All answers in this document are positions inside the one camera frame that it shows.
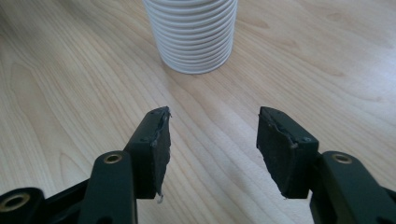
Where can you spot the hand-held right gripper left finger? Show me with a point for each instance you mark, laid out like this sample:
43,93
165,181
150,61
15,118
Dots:
149,155

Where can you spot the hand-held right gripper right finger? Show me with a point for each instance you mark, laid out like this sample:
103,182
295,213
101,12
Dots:
283,155

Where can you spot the stack of white cups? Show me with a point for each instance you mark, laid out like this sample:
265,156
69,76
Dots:
193,37

